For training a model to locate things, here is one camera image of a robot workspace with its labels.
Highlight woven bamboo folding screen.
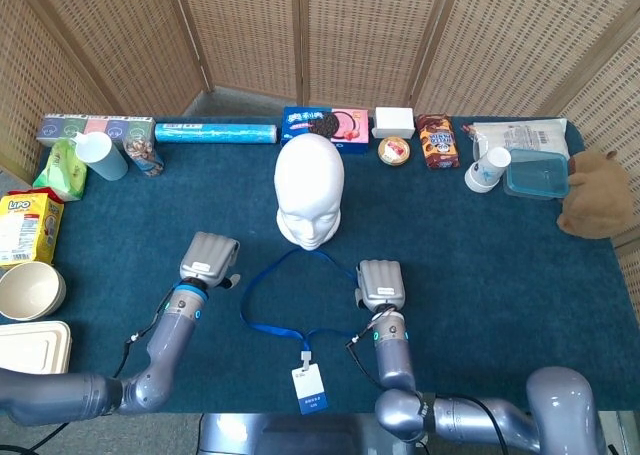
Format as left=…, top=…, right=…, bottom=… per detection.
left=0, top=0, right=640, bottom=306

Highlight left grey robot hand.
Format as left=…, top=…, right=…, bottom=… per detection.
left=178, top=231, right=242, bottom=291

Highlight brown chocolate snack packet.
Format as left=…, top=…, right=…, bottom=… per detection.
left=415, top=114, right=461, bottom=170

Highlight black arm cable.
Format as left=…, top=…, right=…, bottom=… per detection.
left=113, top=314, right=164, bottom=379
left=346, top=310, right=506, bottom=455

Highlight stacked flower print paper cups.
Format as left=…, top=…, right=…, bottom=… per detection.
left=464, top=146, right=513, bottom=195

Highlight pale plain paper cup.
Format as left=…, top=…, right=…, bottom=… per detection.
left=73, top=131, right=130, bottom=182

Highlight brown plush toy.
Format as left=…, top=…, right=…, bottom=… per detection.
left=556, top=149, right=635, bottom=240

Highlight green wet wipes pack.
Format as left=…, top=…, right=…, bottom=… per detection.
left=32, top=138, right=89, bottom=203

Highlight beige bowl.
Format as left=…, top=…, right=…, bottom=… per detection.
left=0, top=261, right=67, bottom=323

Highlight blue pink cookie box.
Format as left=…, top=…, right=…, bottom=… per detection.
left=280, top=106, right=371, bottom=155

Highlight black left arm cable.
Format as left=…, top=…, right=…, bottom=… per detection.
left=113, top=314, right=164, bottom=379

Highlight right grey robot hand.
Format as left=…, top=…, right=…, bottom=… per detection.
left=353, top=259, right=405, bottom=312

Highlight blue lanyard with ID badge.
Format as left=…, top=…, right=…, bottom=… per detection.
left=240, top=247, right=364, bottom=416

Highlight teal table cloth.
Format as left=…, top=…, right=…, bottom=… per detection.
left=0, top=116, right=640, bottom=416

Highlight grey-blue robot torso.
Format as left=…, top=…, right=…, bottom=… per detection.
left=197, top=412, right=419, bottom=455

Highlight clear jar of biscuit sticks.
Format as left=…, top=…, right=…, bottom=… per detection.
left=122, top=126, right=165, bottom=178

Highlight white foam mannequin head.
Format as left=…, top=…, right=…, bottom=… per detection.
left=273, top=133, right=346, bottom=252

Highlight multicolour tissue pack box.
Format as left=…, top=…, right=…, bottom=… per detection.
left=37, top=113, right=156, bottom=152

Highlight white plastic bag packet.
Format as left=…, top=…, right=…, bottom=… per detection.
left=469, top=118, right=571, bottom=159

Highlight round gold tin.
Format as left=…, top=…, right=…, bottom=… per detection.
left=377, top=135, right=413, bottom=167

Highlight clear container with blue lid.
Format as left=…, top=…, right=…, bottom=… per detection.
left=502, top=148, right=570, bottom=201

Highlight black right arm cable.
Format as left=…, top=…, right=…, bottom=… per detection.
left=346, top=310, right=506, bottom=455

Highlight white carton box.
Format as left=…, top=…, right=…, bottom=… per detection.
left=374, top=106, right=416, bottom=140

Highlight yellow biscuit bag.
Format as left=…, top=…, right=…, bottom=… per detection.
left=0, top=187, right=66, bottom=268

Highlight beige pulp lunch box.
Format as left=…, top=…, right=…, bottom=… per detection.
left=0, top=320, right=73, bottom=376

